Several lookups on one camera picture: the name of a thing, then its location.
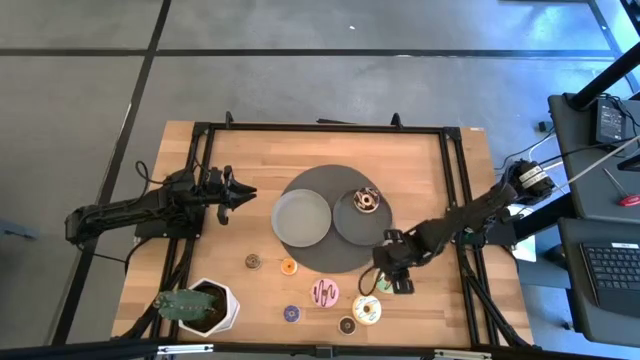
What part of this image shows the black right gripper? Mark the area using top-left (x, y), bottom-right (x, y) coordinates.
top-left (372, 228), bottom-right (426, 296)

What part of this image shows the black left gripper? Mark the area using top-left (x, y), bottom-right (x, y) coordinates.
top-left (205, 164), bottom-right (258, 226)

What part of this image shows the green donut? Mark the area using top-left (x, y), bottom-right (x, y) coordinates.
top-left (375, 272), bottom-right (396, 295)

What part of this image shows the white donut with blue squiggle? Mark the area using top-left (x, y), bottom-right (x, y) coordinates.
top-left (351, 294), bottom-right (383, 326)

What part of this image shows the dark grey plate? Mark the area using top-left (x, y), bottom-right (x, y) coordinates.
top-left (332, 188), bottom-right (394, 247)

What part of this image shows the light grey plate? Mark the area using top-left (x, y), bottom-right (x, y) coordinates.
top-left (270, 188), bottom-right (333, 249)

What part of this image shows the pink donut with brown squiggle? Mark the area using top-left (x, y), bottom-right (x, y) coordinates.
top-left (310, 278), bottom-right (341, 309)

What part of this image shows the round dark grey woven placemat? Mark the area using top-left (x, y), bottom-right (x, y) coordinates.
top-left (279, 163), bottom-right (394, 275)

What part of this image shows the brown white striped donut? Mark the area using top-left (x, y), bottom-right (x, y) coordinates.
top-left (352, 186), bottom-right (381, 214)

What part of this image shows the white hexagonal plant pot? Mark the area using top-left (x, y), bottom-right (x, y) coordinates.
top-left (177, 277), bottom-right (241, 338)

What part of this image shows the green cactus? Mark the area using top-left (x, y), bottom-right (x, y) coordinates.
top-left (153, 288), bottom-right (220, 322)

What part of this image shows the dark grey desk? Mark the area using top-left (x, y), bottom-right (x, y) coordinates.
top-left (556, 216), bottom-right (640, 349)

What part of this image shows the black laptop keyboard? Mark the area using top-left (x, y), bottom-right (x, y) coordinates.
top-left (579, 241), bottom-right (640, 319)

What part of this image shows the dark grey side table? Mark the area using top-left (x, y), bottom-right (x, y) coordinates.
top-left (546, 91), bottom-right (640, 211)

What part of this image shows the blue grey floor object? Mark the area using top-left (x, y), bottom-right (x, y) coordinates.
top-left (0, 216), bottom-right (40, 241)

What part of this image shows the white thin rod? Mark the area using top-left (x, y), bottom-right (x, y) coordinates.
top-left (552, 133), bottom-right (640, 195)

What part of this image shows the black power adapter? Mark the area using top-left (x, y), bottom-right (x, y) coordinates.
top-left (593, 97), bottom-right (627, 147)

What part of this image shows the black diagonal pole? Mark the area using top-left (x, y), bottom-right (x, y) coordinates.
top-left (568, 41), bottom-right (640, 112)

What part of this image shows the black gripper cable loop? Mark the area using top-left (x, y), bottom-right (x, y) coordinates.
top-left (357, 266), bottom-right (382, 298)

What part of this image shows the silver frame bracket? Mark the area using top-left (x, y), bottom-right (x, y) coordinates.
top-left (433, 349), bottom-right (494, 360)
top-left (156, 343), bottom-right (215, 357)

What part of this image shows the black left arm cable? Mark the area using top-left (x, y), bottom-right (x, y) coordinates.
top-left (133, 159), bottom-right (169, 187)

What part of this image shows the black aluminium table frame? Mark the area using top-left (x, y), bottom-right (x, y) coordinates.
top-left (112, 110), bottom-right (534, 354)

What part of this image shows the white cable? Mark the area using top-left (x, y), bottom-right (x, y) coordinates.
top-left (493, 128), bottom-right (557, 174)

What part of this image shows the red handled screwdriver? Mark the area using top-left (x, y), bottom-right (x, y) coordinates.
top-left (601, 167), bottom-right (640, 208)

